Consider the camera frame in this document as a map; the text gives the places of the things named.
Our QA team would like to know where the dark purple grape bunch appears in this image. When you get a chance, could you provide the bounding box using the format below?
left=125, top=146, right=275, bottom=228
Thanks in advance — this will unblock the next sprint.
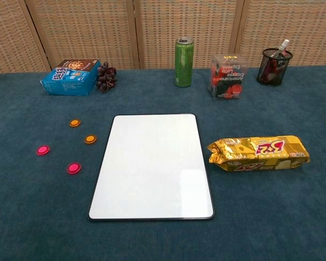
left=96, top=61, right=117, bottom=93

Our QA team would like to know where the woven bamboo folding screen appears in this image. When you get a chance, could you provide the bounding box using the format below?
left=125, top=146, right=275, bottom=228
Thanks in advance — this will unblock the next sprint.
left=0, top=0, right=326, bottom=74

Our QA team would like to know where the blue cookie box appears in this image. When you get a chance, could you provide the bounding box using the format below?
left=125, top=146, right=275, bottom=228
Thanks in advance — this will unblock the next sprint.
left=40, top=59, right=102, bottom=97

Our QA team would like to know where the white rectangular board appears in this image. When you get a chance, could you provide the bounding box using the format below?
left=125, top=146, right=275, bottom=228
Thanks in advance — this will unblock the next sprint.
left=87, top=113, right=215, bottom=221

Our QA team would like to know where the black mesh pen holder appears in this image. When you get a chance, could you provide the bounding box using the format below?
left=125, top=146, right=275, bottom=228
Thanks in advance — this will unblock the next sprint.
left=256, top=48, right=293, bottom=87

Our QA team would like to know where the blue table cloth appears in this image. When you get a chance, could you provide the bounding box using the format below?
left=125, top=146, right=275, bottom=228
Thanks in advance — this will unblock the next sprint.
left=0, top=64, right=326, bottom=261

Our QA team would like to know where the clear coffee capsule box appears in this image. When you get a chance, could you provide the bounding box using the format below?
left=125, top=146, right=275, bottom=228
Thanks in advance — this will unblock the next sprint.
left=206, top=53, right=248, bottom=101

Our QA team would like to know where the white tube in holder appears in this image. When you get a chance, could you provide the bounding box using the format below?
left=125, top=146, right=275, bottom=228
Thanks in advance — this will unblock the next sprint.
left=271, top=39, right=291, bottom=58

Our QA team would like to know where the pink round token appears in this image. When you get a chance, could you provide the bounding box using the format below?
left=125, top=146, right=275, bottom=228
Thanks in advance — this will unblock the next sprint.
left=66, top=162, right=82, bottom=175
left=35, top=145, right=51, bottom=156

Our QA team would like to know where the red item in holder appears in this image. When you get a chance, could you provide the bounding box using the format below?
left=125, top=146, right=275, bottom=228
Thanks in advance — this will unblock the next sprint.
left=263, top=58, right=279, bottom=82

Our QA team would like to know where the green drink can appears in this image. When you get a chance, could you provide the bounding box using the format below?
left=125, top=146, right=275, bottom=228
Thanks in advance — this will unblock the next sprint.
left=174, top=36, right=195, bottom=88

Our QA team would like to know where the gold biscuit packet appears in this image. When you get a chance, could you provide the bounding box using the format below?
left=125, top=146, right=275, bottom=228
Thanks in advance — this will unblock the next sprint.
left=207, top=135, right=311, bottom=172

